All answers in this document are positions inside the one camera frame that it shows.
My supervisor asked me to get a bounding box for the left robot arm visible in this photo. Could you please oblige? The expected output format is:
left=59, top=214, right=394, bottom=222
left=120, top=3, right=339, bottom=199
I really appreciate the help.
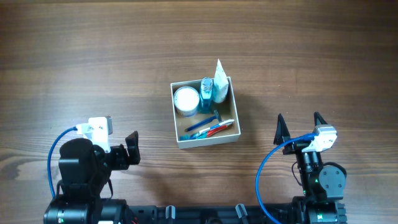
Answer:
left=43, top=131, right=141, bottom=224

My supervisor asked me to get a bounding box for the blue cable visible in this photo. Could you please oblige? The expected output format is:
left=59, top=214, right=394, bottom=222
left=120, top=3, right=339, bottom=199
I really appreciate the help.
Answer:
left=255, top=133, right=318, bottom=224
left=46, top=125, right=78, bottom=200

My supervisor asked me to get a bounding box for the white cardboard box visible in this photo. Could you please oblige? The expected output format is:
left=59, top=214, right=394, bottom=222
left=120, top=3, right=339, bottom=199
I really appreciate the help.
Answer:
left=170, top=77, right=241, bottom=149

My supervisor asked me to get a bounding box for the white lotion tube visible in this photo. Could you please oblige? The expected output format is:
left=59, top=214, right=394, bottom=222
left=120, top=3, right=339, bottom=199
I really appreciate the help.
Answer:
left=212, top=60, right=229, bottom=103

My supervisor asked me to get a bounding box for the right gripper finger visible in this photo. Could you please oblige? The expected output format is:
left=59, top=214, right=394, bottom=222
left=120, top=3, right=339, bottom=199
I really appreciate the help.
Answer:
left=274, top=113, right=290, bottom=145
left=313, top=111, right=327, bottom=126

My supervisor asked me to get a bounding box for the blue mouthwash bottle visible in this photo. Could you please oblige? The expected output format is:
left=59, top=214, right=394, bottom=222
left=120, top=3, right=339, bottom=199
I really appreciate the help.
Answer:
left=200, top=77, right=213, bottom=113

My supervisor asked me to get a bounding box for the right blue cable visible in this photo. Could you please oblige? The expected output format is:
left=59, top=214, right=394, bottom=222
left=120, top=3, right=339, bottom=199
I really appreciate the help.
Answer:
left=255, top=133, right=318, bottom=224

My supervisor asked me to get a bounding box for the red white toothpaste tube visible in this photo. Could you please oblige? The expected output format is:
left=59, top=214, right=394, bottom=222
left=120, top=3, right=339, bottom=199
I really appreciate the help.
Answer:
left=198, top=122, right=233, bottom=139

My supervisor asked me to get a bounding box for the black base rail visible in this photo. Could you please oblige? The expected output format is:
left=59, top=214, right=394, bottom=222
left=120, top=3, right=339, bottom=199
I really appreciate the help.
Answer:
left=124, top=203, right=346, bottom=224

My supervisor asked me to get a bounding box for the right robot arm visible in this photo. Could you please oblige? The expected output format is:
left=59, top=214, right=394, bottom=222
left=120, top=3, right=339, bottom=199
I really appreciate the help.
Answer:
left=276, top=112, right=348, bottom=224

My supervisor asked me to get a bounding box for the white round cream jar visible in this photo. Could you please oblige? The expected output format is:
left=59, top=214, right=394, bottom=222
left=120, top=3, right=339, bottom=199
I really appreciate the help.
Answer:
left=173, top=86, right=200, bottom=117

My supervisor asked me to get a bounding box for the left blue cable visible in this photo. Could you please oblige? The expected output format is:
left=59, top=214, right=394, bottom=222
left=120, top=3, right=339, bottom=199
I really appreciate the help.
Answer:
left=46, top=125, right=78, bottom=200

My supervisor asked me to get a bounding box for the blue white toothbrush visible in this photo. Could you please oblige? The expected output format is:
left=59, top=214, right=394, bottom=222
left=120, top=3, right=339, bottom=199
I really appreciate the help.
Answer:
left=179, top=119, right=234, bottom=141

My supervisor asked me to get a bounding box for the blue disposable razor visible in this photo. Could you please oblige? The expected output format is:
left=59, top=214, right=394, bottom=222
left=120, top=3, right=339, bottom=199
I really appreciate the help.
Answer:
left=185, top=110, right=222, bottom=132

